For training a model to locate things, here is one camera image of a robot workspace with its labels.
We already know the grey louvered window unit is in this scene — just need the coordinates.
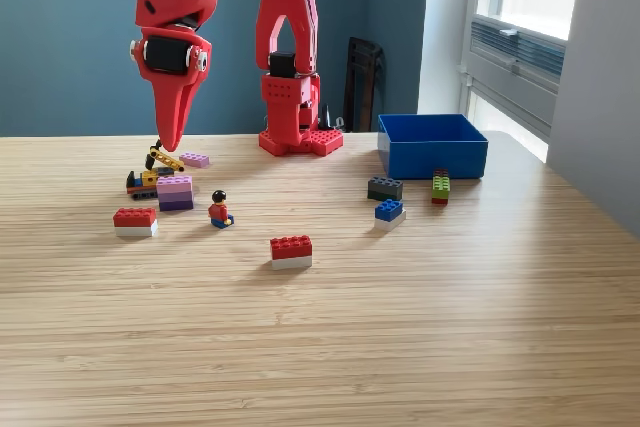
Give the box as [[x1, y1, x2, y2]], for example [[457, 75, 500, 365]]
[[468, 15, 567, 94]]

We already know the blue plastic bin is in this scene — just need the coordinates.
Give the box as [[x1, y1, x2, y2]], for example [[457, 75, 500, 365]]
[[377, 113, 489, 181]]

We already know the toy figure red shirt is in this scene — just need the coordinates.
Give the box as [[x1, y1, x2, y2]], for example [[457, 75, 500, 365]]
[[207, 190, 235, 230]]

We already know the blue and white brick stack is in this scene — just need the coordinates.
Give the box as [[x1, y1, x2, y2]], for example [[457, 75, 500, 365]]
[[373, 199, 407, 232]]

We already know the small yellow toy digger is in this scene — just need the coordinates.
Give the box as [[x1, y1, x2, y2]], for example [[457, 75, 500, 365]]
[[124, 139, 186, 200]]

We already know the dark grey brick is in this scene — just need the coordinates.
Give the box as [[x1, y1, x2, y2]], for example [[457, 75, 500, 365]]
[[367, 176, 404, 202]]

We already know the pink and purple brick stack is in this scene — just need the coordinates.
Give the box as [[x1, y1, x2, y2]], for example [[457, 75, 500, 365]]
[[156, 175, 195, 212]]

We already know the black folded chair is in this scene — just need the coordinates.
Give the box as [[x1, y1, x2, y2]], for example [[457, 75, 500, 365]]
[[344, 36, 387, 133]]

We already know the green and red brick stack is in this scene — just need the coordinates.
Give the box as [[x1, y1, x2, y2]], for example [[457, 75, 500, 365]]
[[431, 168, 451, 206]]

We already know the flat pink brick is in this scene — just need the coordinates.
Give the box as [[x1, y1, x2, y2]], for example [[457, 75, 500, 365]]
[[178, 151, 211, 169]]

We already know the red and white brick stack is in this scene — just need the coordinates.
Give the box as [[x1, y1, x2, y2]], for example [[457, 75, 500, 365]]
[[269, 235, 314, 271], [112, 207, 159, 238]]

